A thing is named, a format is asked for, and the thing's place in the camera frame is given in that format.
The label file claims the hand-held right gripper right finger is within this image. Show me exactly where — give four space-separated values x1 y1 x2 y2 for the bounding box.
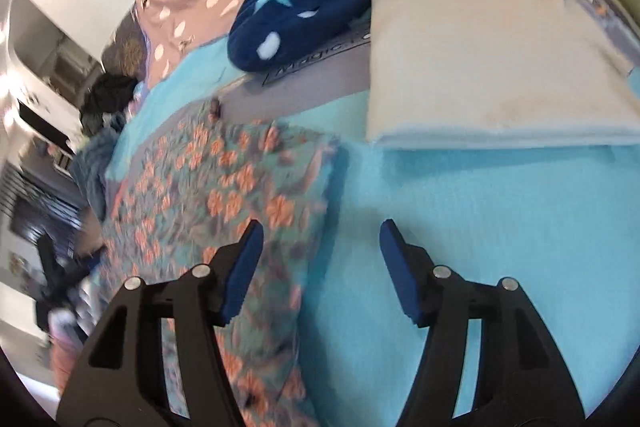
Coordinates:
379 219 586 427

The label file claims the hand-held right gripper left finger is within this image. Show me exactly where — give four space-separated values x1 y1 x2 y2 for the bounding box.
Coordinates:
56 219 265 427

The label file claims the floral patterned small cloth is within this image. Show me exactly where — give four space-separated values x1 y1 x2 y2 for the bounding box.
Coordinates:
97 114 341 427

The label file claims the dark clothes pile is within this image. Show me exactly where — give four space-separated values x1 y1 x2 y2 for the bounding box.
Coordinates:
80 73 140 134

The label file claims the folded white cloth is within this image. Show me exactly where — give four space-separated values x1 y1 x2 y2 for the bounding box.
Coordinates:
365 0 640 150

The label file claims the dark blue fleece garment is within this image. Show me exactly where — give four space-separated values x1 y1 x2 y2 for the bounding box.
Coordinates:
227 0 373 72

